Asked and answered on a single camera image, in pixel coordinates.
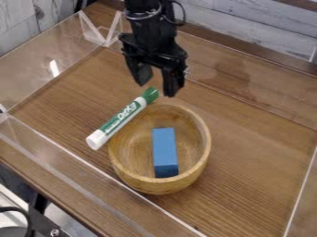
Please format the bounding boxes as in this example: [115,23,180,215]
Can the blue rectangular block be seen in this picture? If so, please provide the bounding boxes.
[153,128,178,178]

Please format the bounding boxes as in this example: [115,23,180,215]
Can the brown wooden bowl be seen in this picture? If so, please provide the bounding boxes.
[109,103,212,195]

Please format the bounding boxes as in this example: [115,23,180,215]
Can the green Expo marker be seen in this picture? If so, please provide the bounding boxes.
[86,87,160,150]

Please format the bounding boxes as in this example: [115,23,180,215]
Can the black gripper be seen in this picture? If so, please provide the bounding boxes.
[119,15,189,97]

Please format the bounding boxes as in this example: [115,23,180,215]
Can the black metal stand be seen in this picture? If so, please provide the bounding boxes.
[24,191,86,237]

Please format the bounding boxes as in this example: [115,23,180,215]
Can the black cable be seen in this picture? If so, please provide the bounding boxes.
[0,206,35,237]

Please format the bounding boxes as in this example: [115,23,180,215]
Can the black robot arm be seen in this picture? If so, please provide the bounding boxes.
[119,0,189,97]

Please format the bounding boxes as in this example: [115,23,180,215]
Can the clear acrylic corner bracket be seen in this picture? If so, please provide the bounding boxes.
[78,11,123,48]

